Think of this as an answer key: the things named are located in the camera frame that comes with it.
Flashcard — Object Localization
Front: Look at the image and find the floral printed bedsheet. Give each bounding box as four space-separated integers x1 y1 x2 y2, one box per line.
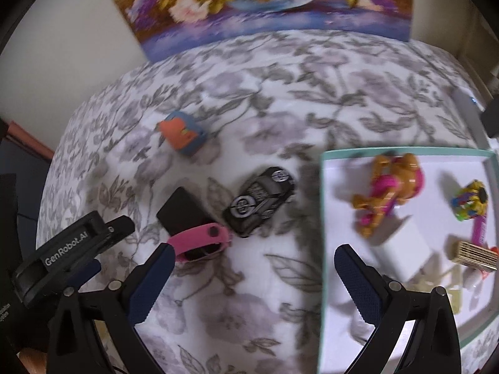
37 31 488 374

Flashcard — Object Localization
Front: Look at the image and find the grey rectangular device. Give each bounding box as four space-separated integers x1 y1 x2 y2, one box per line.
454 88 482 141

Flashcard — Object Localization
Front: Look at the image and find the black toy car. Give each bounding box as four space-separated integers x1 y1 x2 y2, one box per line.
223 166 296 238

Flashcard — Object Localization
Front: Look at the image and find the green-rimmed white tray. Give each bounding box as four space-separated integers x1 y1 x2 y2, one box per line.
317 146 499 374

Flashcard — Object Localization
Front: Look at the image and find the orange and pink toy figure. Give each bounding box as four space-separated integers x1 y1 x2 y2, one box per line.
353 153 425 238

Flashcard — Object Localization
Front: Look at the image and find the black box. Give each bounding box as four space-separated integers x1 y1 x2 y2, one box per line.
156 187 217 238

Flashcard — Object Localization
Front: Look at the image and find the pink candy dispenser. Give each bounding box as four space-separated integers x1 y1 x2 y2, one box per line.
470 212 488 247

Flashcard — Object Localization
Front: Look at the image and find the black device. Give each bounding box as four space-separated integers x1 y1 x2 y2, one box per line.
481 99 499 139

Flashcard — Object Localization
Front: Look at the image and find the white cube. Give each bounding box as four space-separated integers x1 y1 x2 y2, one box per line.
370 224 433 283

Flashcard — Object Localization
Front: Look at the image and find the pink wristband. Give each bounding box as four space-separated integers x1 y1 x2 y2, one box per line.
167 223 232 262

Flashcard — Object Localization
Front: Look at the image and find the floral painting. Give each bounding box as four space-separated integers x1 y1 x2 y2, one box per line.
95 0 414 63

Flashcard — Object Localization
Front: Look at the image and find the reddish-brown bed frame edge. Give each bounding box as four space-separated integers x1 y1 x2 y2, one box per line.
6 122 55 161

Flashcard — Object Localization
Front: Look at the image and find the golden ribbed box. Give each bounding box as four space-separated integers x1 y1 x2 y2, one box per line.
452 240 499 271

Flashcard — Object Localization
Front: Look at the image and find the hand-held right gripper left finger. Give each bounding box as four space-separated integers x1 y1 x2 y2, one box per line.
47 242 176 374

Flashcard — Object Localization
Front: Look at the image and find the orange and blue box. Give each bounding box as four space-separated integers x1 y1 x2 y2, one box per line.
158 111 209 157

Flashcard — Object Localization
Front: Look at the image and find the colourful ball toy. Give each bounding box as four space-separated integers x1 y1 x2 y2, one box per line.
451 179 489 222

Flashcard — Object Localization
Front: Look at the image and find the translucent yellowish item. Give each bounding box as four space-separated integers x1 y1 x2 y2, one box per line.
409 257 468 314

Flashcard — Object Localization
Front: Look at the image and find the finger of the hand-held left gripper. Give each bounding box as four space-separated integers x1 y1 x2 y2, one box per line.
67 259 103 292
94 215 135 260

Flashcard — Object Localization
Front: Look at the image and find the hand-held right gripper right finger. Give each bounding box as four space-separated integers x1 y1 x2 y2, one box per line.
334 243 463 374

